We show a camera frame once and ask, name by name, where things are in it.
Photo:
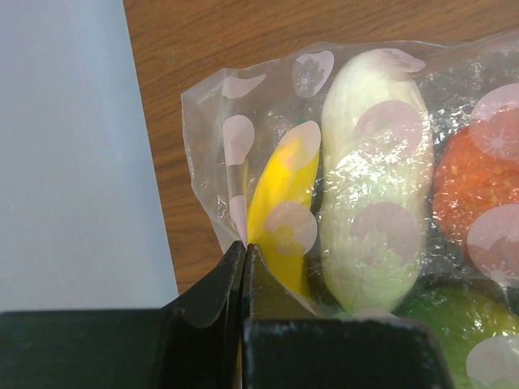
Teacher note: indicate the clear zip top bag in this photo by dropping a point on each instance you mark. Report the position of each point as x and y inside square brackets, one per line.
[233, 121]

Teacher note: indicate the red fake tomato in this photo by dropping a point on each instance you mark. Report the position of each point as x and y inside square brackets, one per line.
[476, 186]

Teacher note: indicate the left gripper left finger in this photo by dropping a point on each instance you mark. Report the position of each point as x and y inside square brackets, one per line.
[201, 346]

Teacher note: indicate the green fake vegetable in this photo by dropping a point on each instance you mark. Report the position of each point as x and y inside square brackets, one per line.
[478, 336]

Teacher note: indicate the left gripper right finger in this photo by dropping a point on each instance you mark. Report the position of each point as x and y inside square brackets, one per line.
[285, 345]

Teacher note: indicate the white fake vegetable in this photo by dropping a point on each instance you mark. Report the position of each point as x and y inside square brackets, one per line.
[378, 161]

